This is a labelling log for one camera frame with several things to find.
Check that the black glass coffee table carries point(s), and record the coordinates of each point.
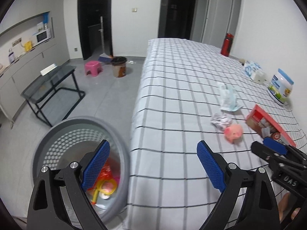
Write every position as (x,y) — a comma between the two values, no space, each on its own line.
(44,88)

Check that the red thermos bottle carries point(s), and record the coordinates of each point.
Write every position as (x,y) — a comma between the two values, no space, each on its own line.
(227,44)

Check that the red toothpaste box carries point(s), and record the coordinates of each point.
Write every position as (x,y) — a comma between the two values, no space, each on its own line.
(265,126)

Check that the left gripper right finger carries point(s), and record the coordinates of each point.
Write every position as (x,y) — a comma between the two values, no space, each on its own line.
(251,190)

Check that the yellow box on counter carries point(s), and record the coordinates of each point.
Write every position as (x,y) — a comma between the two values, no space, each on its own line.
(28,46)

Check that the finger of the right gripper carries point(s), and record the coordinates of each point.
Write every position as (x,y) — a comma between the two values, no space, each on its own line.
(275,146)
(268,153)

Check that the white checked tablecloth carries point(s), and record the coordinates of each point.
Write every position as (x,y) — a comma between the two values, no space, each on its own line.
(177,97)

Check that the grey wall cabinet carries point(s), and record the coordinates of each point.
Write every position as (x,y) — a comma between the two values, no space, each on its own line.
(18,26)

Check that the pink pig toy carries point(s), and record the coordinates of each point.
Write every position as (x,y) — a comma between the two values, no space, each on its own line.
(233,132)

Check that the brown trash bin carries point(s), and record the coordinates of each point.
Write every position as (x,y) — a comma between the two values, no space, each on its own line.
(119,66)

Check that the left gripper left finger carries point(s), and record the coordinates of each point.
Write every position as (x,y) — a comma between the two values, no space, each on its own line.
(47,209)

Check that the broom with dustpan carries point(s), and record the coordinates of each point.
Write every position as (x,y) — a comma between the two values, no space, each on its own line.
(103,57)

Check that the clear plastic wrapper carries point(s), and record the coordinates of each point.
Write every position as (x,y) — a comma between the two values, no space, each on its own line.
(228,98)

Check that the white blue-lid jar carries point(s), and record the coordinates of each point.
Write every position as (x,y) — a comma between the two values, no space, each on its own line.
(280,87)

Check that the white microwave oven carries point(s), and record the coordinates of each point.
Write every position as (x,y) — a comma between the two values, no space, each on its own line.
(43,36)

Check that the white tissue box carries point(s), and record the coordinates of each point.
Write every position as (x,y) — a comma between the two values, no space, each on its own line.
(254,72)

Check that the person's hand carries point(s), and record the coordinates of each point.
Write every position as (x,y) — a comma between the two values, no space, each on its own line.
(285,207)

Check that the red crinkled plastic bag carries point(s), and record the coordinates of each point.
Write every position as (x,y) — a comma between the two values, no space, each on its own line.
(105,182)

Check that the grey perforated waste basket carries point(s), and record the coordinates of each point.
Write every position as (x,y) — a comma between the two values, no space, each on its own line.
(72,139)

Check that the white bottle on counter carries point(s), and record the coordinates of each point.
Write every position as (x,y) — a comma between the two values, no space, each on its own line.
(11,56)

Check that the pink plastic stool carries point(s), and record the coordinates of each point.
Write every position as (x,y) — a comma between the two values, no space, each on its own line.
(93,68)

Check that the crumpled white paper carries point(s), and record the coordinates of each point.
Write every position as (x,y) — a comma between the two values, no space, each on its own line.
(221,121)

